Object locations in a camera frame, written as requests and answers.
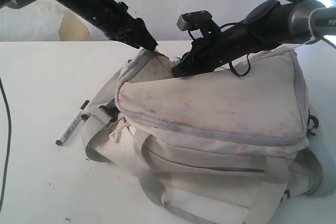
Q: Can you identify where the white fabric backpack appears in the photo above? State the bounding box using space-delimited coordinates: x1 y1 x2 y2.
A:
81 48 335 223

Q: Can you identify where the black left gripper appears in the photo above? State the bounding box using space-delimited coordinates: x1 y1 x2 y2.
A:
56 0 157 50

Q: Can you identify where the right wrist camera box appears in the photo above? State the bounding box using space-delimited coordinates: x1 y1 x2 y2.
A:
176 10 212 31

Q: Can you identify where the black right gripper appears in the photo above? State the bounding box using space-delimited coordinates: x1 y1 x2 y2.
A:
172 28 262 77

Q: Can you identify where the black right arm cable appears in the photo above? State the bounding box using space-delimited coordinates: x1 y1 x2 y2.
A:
187 0 302 78

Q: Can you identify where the black and white marker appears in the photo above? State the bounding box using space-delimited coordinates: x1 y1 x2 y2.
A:
55 100 90 146

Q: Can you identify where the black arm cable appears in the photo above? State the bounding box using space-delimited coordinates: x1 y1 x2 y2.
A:
0 77 13 204
187 0 302 78

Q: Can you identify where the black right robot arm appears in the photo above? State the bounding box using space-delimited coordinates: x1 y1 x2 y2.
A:
172 0 335 77

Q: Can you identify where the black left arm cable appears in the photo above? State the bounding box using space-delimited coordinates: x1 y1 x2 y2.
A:
0 77 13 204

